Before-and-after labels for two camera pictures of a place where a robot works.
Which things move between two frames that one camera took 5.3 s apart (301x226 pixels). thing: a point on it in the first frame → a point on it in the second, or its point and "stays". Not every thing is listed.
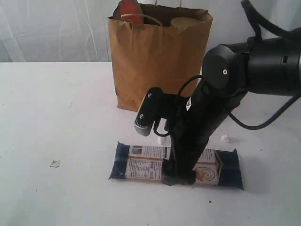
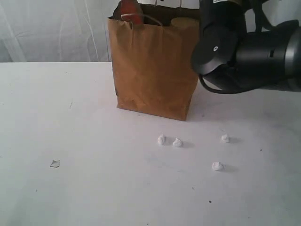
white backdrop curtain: (77, 31) stays
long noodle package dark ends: (218, 168) → (182, 4)
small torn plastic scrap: (55, 164) stays
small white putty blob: (225, 138) stays
